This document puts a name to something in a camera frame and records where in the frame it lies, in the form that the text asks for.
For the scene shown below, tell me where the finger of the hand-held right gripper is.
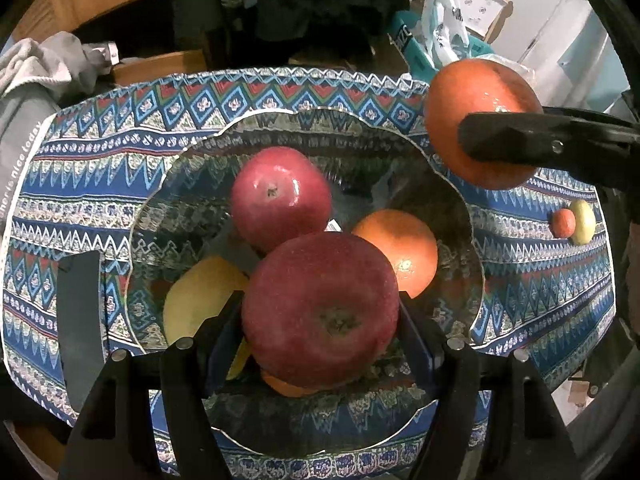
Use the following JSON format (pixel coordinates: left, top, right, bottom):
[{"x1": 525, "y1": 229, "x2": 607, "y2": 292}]
[
  {"x1": 458, "y1": 112, "x2": 640, "y2": 191},
  {"x1": 542, "y1": 106, "x2": 640, "y2": 133}
]

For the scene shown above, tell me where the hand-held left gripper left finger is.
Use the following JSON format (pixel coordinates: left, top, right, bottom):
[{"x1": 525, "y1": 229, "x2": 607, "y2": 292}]
[{"x1": 59, "y1": 290, "x2": 251, "y2": 480}]

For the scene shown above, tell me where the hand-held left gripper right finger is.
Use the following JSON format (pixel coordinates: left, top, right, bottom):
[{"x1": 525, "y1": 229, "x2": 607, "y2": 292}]
[{"x1": 397, "y1": 295, "x2": 583, "y2": 480}]

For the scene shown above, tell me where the green yellow mango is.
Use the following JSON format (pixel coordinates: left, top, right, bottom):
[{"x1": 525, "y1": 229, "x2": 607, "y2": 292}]
[
  {"x1": 570, "y1": 199, "x2": 597, "y2": 247},
  {"x1": 162, "y1": 255, "x2": 253, "y2": 381}
]

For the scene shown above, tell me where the orange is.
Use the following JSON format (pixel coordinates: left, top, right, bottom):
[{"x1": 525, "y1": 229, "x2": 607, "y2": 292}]
[
  {"x1": 423, "y1": 58, "x2": 544, "y2": 191},
  {"x1": 261, "y1": 367, "x2": 321, "y2": 398},
  {"x1": 351, "y1": 209, "x2": 439, "y2": 300},
  {"x1": 551, "y1": 208, "x2": 577, "y2": 239}
]

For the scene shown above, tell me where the red apple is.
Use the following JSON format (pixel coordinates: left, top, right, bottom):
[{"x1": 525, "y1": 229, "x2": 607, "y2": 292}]
[
  {"x1": 230, "y1": 146, "x2": 333, "y2": 253},
  {"x1": 241, "y1": 232, "x2": 401, "y2": 390}
]

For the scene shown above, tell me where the clear glass plate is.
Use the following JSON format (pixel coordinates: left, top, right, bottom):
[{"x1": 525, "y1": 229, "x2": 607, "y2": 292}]
[{"x1": 125, "y1": 107, "x2": 487, "y2": 458}]

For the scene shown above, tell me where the teal cardboard box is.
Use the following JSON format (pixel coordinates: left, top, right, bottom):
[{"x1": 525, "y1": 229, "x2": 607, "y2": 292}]
[{"x1": 390, "y1": 10, "x2": 496, "y2": 78}]

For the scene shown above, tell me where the white rice bag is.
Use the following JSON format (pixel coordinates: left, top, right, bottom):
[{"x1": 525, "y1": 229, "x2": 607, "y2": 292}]
[{"x1": 415, "y1": 0, "x2": 473, "y2": 68}]

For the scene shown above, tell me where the dark grey flat strip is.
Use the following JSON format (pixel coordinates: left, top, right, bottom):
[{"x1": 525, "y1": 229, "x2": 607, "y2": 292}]
[{"x1": 56, "y1": 250, "x2": 106, "y2": 411}]

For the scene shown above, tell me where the blue patterned tablecloth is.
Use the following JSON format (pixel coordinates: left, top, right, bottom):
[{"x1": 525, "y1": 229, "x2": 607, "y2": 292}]
[{"x1": 0, "y1": 67, "x2": 617, "y2": 478}]

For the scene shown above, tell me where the dark clothing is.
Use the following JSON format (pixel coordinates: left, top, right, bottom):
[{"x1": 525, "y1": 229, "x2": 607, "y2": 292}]
[{"x1": 165, "y1": 0, "x2": 416, "y2": 56}]

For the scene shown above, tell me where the grey printed garment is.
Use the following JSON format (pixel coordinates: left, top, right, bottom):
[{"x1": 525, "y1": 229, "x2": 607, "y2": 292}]
[{"x1": 0, "y1": 31, "x2": 118, "y2": 241}]

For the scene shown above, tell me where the wooden shelf frame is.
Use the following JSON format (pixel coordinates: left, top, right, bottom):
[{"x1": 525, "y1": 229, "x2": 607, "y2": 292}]
[{"x1": 460, "y1": 0, "x2": 526, "y2": 43}]

